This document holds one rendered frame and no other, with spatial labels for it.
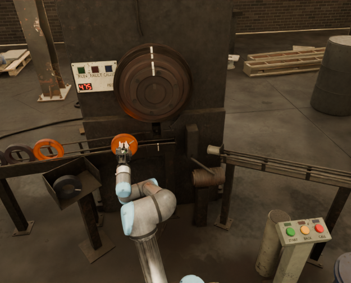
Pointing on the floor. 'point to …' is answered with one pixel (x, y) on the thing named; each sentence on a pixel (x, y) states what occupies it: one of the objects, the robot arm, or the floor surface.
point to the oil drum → (340, 77)
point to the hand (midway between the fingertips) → (123, 143)
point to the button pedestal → (296, 249)
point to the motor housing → (207, 177)
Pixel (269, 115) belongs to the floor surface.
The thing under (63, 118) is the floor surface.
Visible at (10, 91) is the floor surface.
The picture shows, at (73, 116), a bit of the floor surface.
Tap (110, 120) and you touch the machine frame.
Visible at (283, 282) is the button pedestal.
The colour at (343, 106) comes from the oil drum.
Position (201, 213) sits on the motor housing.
